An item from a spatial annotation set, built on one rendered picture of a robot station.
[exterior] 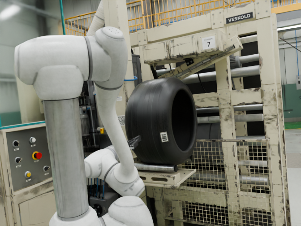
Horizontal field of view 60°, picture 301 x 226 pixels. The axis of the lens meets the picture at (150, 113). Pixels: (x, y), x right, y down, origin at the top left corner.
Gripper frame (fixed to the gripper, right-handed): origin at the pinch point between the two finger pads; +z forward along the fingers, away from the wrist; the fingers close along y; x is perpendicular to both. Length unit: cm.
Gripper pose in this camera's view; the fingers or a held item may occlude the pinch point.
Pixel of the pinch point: (136, 140)
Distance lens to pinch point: 148.1
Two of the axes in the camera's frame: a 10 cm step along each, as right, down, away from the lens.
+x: 1.7, 9.7, 1.7
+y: -8.6, 0.6, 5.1
